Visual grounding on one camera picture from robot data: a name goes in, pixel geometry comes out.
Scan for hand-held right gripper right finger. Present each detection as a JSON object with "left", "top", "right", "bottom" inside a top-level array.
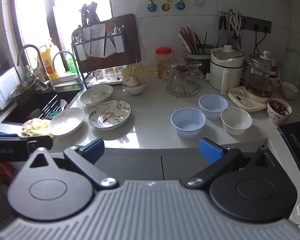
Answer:
[{"left": 185, "top": 138, "right": 276, "bottom": 189}]

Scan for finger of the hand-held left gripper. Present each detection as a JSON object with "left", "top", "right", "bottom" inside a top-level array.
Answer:
[{"left": 27, "top": 135, "right": 54, "bottom": 153}]

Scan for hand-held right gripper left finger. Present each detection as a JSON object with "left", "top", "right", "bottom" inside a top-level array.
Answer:
[{"left": 27, "top": 138, "right": 119, "bottom": 191}]

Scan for blue plastic bowl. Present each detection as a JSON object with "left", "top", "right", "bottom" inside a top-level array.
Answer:
[
  {"left": 170, "top": 107, "right": 207, "bottom": 138},
  {"left": 198, "top": 94, "right": 229, "bottom": 120}
]

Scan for white plate grey branch print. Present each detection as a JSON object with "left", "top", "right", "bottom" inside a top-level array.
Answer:
[{"left": 48, "top": 107, "right": 85, "bottom": 137}]

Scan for floral print plate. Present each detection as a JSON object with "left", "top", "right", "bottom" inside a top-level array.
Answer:
[{"left": 88, "top": 100, "right": 132, "bottom": 130}]

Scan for white plate green leaf print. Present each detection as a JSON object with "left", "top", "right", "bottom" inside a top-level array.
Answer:
[{"left": 79, "top": 84, "right": 114, "bottom": 106}]

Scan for yellow cloth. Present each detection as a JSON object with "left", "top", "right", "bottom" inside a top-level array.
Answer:
[{"left": 21, "top": 118, "right": 52, "bottom": 137}]

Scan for grey cabinet door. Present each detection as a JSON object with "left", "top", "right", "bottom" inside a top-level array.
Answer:
[
  {"left": 162, "top": 155, "right": 208, "bottom": 180},
  {"left": 100, "top": 155, "right": 163, "bottom": 182}
]

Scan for black sink drain rack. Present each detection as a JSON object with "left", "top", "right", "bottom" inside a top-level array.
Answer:
[{"left": 41, "top": 96, "right": 73, "bottom": 120}]

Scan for black sink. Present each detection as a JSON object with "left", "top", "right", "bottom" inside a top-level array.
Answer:
[{"left": 1, "top": 85, "right": 84, "bottom": 126}]

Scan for plain white bowl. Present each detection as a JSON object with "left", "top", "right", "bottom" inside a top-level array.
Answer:
[{"left": 220, "top": 107, "right": 252, "bottom": 135}]

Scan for stainless steel pot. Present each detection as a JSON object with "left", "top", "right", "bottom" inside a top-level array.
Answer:
[{"left": 9, "top": 79, "right": 38, "bottom": 105}]

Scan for cream kettle base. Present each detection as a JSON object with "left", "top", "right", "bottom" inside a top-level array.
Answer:
[{"left": 227, "top": 86, "right": 272, "bottom": 112}]

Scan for white plastic board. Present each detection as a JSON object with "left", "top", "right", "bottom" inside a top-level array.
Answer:
[{"left": 0, "top": 67, "right": 22, "bottom": 110}]

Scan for white tray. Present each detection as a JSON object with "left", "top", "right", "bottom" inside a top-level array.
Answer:
[{"left": 88, "top": 76, "right": 125, "bottom": 87}]

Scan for white bowl holding garlic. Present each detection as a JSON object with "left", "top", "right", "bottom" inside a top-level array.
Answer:
[{"left": 122, "top": 81, "right": 147, "bottom": 96}]

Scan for garlic bulb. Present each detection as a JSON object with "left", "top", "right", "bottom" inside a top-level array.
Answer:
[{"left": 122, "top": 77, "right": 139, "bottom": 87}]

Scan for patterned bowl with dried bits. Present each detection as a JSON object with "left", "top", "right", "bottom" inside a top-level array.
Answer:
[{"left": 267, "top": 97, "right": 292, "bottom": 125}]

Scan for white electric pot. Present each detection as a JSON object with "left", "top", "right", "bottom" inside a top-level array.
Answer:
[{"left": 206, "top": 45, "right": 245, "bottom": 95}]

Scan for cluster of inverted glass cups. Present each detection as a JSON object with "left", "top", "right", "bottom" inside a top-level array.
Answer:
[{"left": 162, "top": 58, "right": 204, "bottom": 90}]

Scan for yellow bottle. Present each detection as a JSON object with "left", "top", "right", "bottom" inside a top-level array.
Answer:
[{"left": 39, "top": 40, "right": 62, "bottom": 80}]

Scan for green bottle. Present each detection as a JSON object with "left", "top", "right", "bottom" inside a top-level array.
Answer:
[{"left": 66, "top": 52, "right": 77, "bottom": 73}]

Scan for black induction cooktop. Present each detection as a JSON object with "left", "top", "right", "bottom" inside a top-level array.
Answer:
[{"left": 277, "top": 119, "right": 300, "bottom": 195}]

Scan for glass kettle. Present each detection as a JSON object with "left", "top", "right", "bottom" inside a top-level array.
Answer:
[{"left": 244, "top": 51, "right": 282, "bottom": 98}]

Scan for pale straw bundle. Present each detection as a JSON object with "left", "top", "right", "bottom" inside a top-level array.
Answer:
[{"left": 122, "top": 60, "right": 157, "bottom": 84}]

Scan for short steel faucet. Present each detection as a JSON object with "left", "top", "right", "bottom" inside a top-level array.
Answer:
[{"left": 52, "top": 51, "right": 87, "bottom": 88}]

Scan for tall steel faucet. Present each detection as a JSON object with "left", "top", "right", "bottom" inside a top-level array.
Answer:
[{"left": 17, "top": 44, "right": 53, "bottom": 91}]

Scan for black knife rack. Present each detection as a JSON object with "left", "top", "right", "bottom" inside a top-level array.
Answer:
[{"left": 71, "top": 17, "right": 127, "bottom": 87}]

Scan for red lid plastic jar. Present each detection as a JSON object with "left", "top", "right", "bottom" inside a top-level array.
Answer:
[{"left": 155, "top": 47, "right": 174, "bottom": 79}]

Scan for cream bowl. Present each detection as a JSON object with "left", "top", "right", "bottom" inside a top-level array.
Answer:
[{"left": 281, "top": 81, "right": 299, "bottom": 100}]

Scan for chopstick holder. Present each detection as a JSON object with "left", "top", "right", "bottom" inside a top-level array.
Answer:
[{"left": 186, "top": 44, "right": 215, "bottom": 57}]

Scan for kitchen knife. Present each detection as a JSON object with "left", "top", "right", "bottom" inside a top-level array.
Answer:
[
  {"left": 104, "top": 34, "right": 117, "bottom": 58},
  {"left": 115, "top": 34, "right": 125, "bottom": 53}
]

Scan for steel cleaver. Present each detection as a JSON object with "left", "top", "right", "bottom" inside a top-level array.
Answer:
[{"left": 89, "top": 23, "right": 107, "bottom": 58}]

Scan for brown cutting board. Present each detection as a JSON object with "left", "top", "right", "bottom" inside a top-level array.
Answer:
[{"left": 77, "top": 14, "right": 142, "bottom": 73}]

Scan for black hanging kitchen tools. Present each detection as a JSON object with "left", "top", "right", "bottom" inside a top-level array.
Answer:
[{"left": 219, "top": 11, "right": 230, "bottom": 31}]

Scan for round wire cup rack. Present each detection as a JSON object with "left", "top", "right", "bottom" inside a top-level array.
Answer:
[{"left": 167, "top": 81, "right": 201, "bottom": 98}]

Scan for black wall socket strip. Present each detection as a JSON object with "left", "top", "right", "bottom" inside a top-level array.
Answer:
[{"left": 240, "top": 16, "right": 272, "bottom": 33}]

